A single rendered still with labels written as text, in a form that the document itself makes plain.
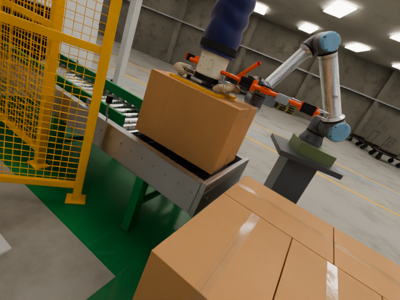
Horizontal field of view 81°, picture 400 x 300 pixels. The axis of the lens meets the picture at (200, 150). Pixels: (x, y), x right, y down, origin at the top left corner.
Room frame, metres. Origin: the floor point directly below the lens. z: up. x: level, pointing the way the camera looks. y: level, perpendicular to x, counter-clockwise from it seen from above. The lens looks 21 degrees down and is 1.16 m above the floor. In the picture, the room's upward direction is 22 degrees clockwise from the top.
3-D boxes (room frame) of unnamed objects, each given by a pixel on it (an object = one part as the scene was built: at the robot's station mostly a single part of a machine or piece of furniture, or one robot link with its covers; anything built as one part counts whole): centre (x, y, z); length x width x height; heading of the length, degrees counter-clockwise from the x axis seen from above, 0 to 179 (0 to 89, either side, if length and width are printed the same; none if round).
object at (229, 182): (1.35, -0.22, 0.47); 0.70 x 0.03 x 0.15; 157
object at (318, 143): (1.95, -0.82, 0.89); 0.19 x 0.19 x 0.10
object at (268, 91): (1.52, -0.10, 1.11); 0.93 x 0.30 x 0.04; 68
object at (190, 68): (1.48, 0.12, 1.04); 0.34 x 0.25 x 0.06; 68
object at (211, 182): (1.35, -0.22, 0.58); 0.70 x 0.03 x 0.06; 157
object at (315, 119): (1.95, -0.82, 1.03); 0.17 x 0.15 x 0.18; 10
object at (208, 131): (1.50, 0.10, 0.78); 0.60 x 0.40 x 0.40; 69
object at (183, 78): (1.39, 0.16, 1.01); 0.34 x 0.10 x 0.05; 68
